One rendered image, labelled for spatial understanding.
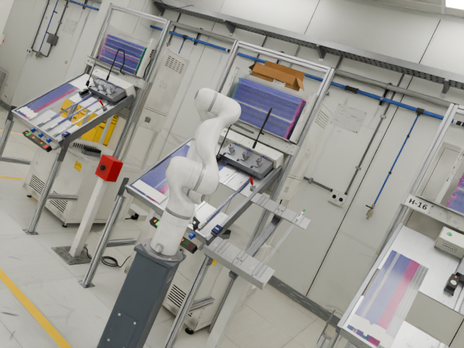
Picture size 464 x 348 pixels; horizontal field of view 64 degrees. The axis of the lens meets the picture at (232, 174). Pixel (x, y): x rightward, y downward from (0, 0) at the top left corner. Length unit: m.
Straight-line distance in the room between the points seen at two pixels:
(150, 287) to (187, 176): 0.50
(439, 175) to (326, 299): 1.94
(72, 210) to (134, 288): 1.72
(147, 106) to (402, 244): 2.28
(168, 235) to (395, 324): 1.05
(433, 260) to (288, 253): 2.04
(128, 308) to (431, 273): 1.41
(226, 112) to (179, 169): 0.37
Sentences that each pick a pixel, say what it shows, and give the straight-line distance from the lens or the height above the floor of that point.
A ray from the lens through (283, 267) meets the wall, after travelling 3.96.
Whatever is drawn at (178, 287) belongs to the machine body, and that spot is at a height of 0.23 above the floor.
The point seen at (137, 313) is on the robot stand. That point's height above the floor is 0.44.
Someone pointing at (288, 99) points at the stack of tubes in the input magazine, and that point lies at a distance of 2.41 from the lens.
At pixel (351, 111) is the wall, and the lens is 3.87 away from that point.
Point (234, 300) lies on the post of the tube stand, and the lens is 2.07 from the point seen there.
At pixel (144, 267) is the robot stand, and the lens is 1.65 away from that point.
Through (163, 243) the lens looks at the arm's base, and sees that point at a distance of 1.62.
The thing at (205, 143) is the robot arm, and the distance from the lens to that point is 1.62.
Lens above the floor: 1.32
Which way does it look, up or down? 7 degrees down
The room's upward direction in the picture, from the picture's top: 24 degrees clockwise
